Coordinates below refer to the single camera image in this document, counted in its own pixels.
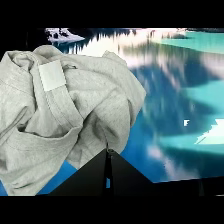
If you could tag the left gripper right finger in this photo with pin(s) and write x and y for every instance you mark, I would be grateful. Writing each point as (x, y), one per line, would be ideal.
(128, 178)

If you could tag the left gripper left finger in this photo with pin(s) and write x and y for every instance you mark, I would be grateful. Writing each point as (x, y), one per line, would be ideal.
(87, 178)

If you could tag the light grey garment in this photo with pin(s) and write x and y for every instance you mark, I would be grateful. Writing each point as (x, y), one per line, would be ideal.
(66, 116)

